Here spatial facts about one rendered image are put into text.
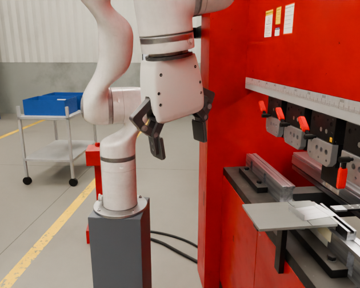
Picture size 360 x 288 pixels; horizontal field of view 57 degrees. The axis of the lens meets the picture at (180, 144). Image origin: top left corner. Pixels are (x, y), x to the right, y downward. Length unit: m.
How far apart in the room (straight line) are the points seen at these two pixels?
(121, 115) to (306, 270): 0.76
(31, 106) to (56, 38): 4.92
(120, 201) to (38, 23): 8.23
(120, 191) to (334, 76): 0.78
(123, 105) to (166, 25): 0.61
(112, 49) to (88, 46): 7.73
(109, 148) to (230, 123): 1.00
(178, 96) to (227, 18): 1.40
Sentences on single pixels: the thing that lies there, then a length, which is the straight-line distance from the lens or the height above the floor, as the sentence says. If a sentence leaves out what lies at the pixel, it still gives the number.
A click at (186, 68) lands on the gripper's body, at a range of 0.54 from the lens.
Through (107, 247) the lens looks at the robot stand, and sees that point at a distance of 1.23.
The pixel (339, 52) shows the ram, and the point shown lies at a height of 1.53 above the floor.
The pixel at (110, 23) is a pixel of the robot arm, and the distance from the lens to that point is 0.96.
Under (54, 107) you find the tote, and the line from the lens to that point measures 4.12.
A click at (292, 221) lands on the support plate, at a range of 1.18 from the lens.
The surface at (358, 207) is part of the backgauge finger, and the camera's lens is 1.36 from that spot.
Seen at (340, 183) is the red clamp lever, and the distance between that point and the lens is 1.07.
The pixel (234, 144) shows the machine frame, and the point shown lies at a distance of 1.99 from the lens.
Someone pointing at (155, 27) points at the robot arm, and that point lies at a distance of 0.50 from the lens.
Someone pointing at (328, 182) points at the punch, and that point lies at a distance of 1.25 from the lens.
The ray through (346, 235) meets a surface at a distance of 1.20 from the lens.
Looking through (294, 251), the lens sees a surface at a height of 0.88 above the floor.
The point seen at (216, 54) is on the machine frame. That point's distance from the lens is 1.89.
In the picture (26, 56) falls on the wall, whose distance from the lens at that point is 9.37.
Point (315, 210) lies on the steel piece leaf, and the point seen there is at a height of 1.00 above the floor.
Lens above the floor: 1.53
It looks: 15 degrees down
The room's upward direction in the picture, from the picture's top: straight up
